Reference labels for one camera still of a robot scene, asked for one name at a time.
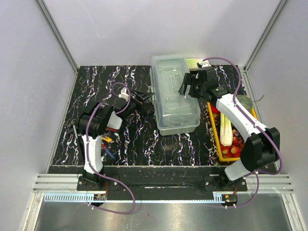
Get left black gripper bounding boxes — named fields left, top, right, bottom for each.
left=123, top=89, right=154, bottom=119

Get clear grey plastic toolbox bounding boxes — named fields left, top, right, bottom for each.
left=151, top=54, right=201, bottom=136

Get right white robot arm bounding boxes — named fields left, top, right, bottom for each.
left=179, top=66, right=281, bottom=191

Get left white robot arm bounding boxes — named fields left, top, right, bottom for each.
left=77, top=87, right=153, bottom=190

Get napa cabbage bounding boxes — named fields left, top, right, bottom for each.
left=186, top=58, right=200, bottom=71

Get red tomato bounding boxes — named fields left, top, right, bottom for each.
left=211, top=106, right=220, bottom=114

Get black marble pattern mat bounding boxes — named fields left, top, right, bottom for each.
left=48, top=65, right=222, bottom=173

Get dark purple grape bunch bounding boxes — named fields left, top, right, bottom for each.
left=214, top=115, right=220, bottom=136

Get yellow utility knife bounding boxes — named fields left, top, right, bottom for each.
left=102, top=136, right=114, bottom=143

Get green celery stalk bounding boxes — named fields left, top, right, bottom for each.
left=220, top=113, right=233, bottom=146

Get red blue screwdriver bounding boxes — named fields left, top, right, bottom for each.
left=101, top=143, right=116, bottom=159

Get red lychee fruits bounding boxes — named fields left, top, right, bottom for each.
left=220, top=129, right=245, bottom=158

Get yellow plastic basket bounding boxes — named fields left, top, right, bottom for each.
left=206, top=102, right=258, bottom=162

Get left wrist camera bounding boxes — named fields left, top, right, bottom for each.
left=118, top=88, right=130, bottom=102

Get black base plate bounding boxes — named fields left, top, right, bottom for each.
left=77, top=165, right=248, bottom=195

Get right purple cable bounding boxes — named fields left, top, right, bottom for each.
left=201, top=56, right=283, bottom=209

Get aluminium frame rail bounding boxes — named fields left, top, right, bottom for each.
left=33, top=174, right=294, bottom=204

